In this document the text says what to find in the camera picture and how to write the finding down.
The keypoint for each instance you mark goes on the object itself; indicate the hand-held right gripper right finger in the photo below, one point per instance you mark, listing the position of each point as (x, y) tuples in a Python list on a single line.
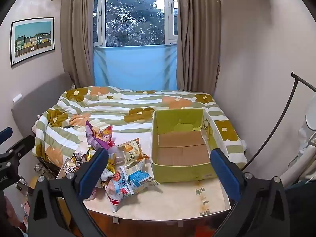
[(226, 175)]

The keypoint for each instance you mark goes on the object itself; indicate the window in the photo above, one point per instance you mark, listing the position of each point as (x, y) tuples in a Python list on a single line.
[(134, 14)]

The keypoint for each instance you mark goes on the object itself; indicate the green cardboard box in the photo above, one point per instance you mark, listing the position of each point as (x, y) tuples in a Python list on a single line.
[(182, 175)]

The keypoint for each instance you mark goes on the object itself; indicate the light blue cloth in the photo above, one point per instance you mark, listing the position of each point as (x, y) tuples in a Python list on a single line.
[(134, 66)]

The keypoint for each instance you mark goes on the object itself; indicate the purple snack packet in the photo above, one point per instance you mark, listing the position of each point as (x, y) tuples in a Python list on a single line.
[(95, 139)]

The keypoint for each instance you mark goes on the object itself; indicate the pink snack packet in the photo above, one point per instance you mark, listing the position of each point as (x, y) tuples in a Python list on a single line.
[(106, 131)]

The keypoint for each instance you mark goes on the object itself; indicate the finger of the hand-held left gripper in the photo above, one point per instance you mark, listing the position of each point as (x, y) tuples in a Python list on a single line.
[(22, 145), (6, 133)]

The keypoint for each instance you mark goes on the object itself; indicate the clear plastic packet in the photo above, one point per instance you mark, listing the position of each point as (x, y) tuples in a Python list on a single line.
[(116, 154)]

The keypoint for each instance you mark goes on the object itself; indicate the red and white snack packet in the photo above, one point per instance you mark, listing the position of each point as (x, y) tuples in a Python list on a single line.
[(117, 190)]

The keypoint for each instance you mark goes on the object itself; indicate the gold patterned snack packet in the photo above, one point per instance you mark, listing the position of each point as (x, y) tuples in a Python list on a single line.
[(108, 167)]

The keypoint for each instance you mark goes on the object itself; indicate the beige curtain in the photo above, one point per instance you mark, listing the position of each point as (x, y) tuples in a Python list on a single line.
[(76, 34), (197, 42)]

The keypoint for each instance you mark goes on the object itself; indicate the black curved rod stand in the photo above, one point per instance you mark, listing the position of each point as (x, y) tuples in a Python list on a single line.
[(286, 108)]

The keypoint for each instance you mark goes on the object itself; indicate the white wall switch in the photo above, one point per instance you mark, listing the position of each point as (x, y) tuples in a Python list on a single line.
[(17, 98)]

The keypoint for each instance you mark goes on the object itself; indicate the black pen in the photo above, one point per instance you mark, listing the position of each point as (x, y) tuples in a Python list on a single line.
[(68, 127)]

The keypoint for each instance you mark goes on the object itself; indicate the cartoon figures snack packet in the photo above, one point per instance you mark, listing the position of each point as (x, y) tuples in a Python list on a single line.
[(82, 155)]

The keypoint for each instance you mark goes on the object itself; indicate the floral striped blanket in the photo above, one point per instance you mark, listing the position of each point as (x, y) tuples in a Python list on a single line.
[(118, 103)]

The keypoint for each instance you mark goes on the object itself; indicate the white appliance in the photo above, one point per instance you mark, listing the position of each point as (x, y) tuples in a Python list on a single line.
[(307, 133)]

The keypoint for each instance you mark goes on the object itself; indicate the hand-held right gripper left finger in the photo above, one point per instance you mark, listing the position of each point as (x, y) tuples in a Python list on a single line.
[(95, 175)]

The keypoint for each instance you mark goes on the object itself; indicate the pale yellow snack packet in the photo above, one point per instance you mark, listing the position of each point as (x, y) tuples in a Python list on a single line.
[(132, 153)]

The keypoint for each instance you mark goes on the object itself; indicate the framed houses picture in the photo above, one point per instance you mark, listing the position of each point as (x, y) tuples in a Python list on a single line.
[(33, 40)]

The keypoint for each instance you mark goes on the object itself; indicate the blue and white snack packet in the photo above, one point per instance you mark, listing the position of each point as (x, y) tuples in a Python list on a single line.
[(140, 179)]

